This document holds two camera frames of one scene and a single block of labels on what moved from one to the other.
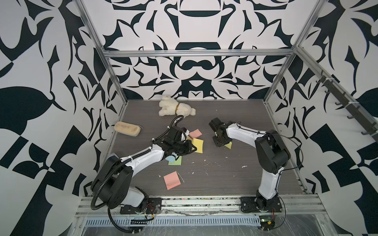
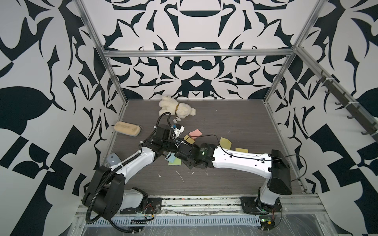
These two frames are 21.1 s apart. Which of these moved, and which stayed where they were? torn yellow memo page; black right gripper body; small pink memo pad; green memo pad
Moved: black right gripper body
Stayed: small pink memo pad; green memo pad; torn yellow memo page
